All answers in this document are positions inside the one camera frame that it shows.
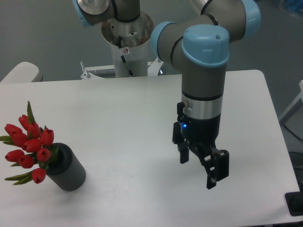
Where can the black gripper cable connector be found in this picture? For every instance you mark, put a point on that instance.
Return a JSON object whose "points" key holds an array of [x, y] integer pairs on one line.
{"points": [[180, 107]]}

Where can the black device at table edge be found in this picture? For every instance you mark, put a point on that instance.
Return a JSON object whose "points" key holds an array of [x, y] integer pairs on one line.
{"points": [[294, 202]]}

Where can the red tulip bouquet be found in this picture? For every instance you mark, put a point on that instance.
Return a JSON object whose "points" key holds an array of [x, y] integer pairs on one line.
{"points": [[34, 146]]}

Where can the white chair armrest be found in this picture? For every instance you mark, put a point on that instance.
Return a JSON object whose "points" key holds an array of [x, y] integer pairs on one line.
{"points": [[24, 72]]}

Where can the dark grey ribbed vase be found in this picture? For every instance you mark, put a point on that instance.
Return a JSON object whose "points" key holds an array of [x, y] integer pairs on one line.
{"points": [[68, 173]]}

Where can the white furniture frame at right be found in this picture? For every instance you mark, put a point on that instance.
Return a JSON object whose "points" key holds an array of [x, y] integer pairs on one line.
{"points": [[293, 107]]}

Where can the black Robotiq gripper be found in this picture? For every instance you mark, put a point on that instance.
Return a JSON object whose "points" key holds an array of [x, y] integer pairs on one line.
{"points": [[204, 132]]}

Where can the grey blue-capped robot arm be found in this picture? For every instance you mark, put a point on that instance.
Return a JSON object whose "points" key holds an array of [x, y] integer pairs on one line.
{"points": [[198, 49]]}

